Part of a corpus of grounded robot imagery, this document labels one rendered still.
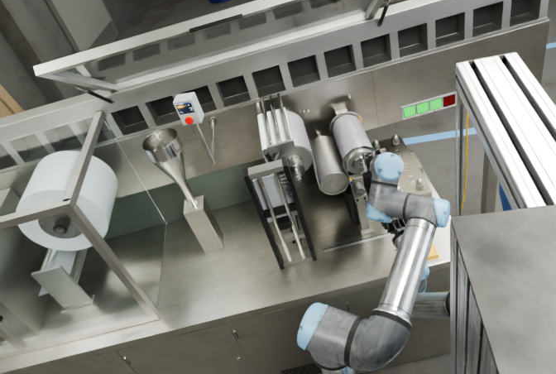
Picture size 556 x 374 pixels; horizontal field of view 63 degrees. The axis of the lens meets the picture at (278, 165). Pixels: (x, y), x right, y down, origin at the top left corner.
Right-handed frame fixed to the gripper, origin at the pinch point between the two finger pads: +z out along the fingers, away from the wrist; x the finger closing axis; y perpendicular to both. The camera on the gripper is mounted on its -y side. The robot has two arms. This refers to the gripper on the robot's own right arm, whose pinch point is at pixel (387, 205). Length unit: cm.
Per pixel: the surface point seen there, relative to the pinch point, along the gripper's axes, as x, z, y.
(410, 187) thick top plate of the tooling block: -13.2, 12.2, -6.1
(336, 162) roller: 14.6, 17.0, 13.6
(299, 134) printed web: 25.9, 19.4, 30.2
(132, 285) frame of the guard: 102, -12, 5
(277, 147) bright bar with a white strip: 35, 8, 35
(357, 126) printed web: 2.5, 26.8, 21.3
